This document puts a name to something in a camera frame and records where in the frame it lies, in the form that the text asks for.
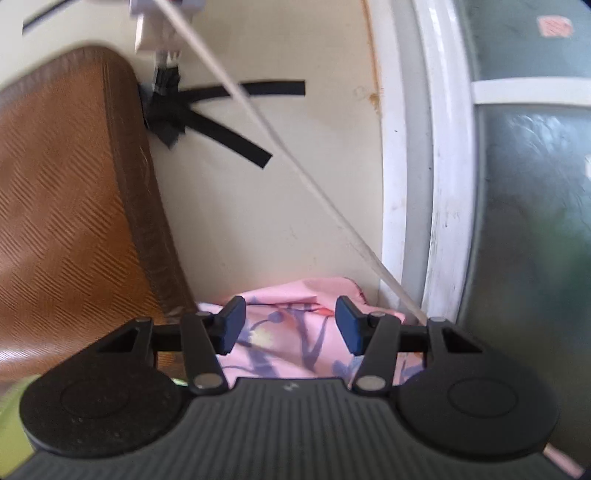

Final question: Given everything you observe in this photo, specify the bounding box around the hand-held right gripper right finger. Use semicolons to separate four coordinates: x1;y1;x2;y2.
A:
335;295;485;398

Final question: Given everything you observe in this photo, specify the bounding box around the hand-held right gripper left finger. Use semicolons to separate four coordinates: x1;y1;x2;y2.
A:
97;295;247;396

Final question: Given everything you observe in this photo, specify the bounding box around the pink printed bed sheet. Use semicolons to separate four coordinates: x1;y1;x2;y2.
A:
196;276;585;479

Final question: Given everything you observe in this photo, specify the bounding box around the black tape strip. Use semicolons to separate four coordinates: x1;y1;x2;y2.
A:
178;80;307;100
144;95;274;171

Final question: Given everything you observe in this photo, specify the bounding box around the brown woven seat mat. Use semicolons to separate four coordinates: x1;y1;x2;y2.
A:
0;45;200;385

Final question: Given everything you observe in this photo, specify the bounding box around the black plug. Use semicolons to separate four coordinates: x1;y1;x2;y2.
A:
154;66;182;96

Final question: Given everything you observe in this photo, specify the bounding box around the white power strip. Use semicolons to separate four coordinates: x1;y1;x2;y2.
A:
128;0;207;70

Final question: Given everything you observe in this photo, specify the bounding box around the pink window sticker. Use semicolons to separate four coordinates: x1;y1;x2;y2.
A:
537;15;574;38

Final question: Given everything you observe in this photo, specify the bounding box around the white power cable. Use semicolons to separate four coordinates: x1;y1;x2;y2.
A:
150;0;430;326

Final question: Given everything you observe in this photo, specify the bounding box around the white window frame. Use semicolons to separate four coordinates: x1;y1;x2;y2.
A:
361;0;591;324

